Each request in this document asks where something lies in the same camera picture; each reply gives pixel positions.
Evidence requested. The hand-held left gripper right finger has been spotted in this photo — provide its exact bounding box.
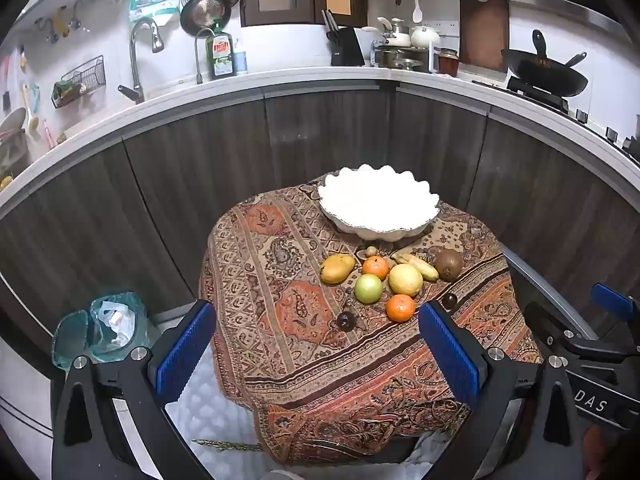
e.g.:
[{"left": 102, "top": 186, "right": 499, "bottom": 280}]
[{"left": 418, "top": 300, "right": 586, "bottom": 480}]

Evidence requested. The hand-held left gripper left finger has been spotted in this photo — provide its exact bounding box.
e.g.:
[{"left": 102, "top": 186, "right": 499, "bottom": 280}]
[{"left": 51, "top": 299, "right": 217, "bottom": 480}]

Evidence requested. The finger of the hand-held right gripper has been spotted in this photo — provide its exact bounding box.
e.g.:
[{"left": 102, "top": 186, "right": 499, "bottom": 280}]
[
  {"left": 590, "top": 282, "right": 640, "bottom": 323},
  {"left": 523, "top": 301, "right": 601, "bottom": 361}
]

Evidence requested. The orange tangerine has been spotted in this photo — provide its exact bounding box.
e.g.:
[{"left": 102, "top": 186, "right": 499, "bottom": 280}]
[
  {"left": 386, "top": 293, "right": 417, "bottom": 323},
  {"left": 362, "top": 256, "right": 390, "bottom": 281}
]

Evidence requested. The yellow lemon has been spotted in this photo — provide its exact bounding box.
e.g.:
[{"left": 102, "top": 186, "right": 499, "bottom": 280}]
[{"left": 388, "top": 263, "right": 424, "bottom": 297}]

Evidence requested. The green apple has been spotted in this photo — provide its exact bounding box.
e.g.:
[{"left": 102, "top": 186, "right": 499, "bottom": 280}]
[{"left": 354, "top": 273, "right": 384, "bottom": 305}]

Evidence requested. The white scalloped bowl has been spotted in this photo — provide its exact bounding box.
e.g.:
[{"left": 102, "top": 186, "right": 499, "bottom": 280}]
[{"left": 317, "top": 164, "right": 441, "bottom": 241}]

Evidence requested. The person's right forearm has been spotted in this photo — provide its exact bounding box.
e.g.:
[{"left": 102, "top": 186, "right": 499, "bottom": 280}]
[{"left": 581, "top": 425, "right": 617, "bottom": 480}]

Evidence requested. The white quilted mat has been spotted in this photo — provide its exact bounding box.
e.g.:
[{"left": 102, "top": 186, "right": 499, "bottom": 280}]
[{"left": 165, "top": 345, "right": 281, "bottom": 480}]

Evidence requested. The crumpled white plastic bag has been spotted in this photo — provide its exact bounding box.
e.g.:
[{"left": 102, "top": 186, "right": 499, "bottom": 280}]
[{"left": 95, "top": 300, "right": 138, "bottom": 348}]

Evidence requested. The small yellow banana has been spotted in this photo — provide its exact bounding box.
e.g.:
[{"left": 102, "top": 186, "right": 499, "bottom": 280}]
[{"left": 391, "top": 252, "right": 440, "bottom": 282}]

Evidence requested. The brown kiwi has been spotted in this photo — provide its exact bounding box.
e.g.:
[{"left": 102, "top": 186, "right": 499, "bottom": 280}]
[{"left": 434, "top": 248, "right": 465, "bottom": 282}]

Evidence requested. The white cloth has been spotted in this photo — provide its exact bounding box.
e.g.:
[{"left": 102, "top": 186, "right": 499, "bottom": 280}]
[{"left": 407, "top": 430, "right": 451, "bottom": 466}]

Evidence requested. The green herb sprig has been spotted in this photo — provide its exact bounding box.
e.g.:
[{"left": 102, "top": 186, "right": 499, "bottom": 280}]
[{"left": 192, "top": 439, "right": 261, "bottom": 453}]

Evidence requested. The patterned brown tablecloth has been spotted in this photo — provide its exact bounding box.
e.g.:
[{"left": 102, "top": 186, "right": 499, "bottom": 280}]
[{"left": 199, "top": 175, "right": 543, "bottom": 466}]

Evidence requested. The trash bin with green bag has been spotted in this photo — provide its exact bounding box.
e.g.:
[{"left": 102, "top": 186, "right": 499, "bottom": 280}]
[{"left": 51, "top": 290, "right": 161, "bottom": 373}]

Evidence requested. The yellow mango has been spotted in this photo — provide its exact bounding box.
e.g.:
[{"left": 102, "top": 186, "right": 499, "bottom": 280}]
[{"left": 320, "top": 254, "right": 356, "bottom": 286}]

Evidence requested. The kitchen counter with dark cabinets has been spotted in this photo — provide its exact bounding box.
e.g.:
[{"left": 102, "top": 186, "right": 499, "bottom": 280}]
[{"left": 0, "top": 67, "right": 640, "bottom": 411}]

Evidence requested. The black gas stove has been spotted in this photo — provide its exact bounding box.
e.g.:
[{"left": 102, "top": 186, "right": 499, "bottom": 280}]
[{"left": 472, "top": 77, "right": 640, "bottom": 161}]

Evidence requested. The black wok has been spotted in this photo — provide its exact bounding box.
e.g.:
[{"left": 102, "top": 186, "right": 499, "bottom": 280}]
[{"left": 501, "top": 30, "right": 590, "bottom": 98}]

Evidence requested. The red jar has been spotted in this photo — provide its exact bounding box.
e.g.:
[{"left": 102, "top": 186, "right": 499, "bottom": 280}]
[{"left": 438, "top": 48, "right": 460, "bottom": 77}]

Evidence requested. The small steel tap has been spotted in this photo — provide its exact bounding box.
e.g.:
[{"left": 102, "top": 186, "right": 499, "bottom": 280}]
[{"left": 194, "top": 27, "right": 216, "bottom": 85}]

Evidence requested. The tall steel faucet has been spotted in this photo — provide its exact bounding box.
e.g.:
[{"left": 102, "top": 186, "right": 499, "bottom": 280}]
[{"left": 118, "top": 16, "right": 166, "bottom": 104}]

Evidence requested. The brown cutting board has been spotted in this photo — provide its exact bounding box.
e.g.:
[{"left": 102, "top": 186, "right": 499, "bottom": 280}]
[{"left": 459, "top": 0, "right": 511, "bottom": 73}]

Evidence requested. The clear plastic bottle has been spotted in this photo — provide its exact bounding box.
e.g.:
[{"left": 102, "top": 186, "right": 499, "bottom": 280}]
[{"left": 233, "top": 37, "right": 249, "bottom": 76}]

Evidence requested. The green dish soap bottle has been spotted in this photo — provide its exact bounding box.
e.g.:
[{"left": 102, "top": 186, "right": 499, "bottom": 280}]
[{"left": 206, "top": 19, "right": 236, "bottom": 80}]

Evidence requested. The steel cooking pot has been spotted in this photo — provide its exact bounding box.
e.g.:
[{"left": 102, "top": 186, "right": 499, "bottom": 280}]
[{"left": 371, "top": 42, "right": 432, "bottom": 73}]

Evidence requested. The white kettle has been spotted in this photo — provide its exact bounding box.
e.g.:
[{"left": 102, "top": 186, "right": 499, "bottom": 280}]
[{"left": 410, "top": 24, "right": 442, "bottom": 50}]

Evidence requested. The black knife block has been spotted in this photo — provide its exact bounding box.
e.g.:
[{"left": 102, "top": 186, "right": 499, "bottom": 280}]
[{"left": 321, "top": 9, "right": 366, "bottom": 67}]

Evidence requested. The white lidded pot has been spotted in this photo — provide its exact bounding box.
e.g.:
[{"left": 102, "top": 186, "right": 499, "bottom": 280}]
[{"left": 376, "top": 16, "right": 412, "bottom": 46}]

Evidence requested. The hanging frying pan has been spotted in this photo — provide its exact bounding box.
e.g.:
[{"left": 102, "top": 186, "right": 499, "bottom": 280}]
[{"left": 180, "top": 0, "right": 232, "bottom": 37}]

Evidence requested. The black wire basket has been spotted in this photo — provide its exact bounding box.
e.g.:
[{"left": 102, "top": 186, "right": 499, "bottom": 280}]
[{"left": 51, "top": 55, "right": 107, "bottom": 109}]

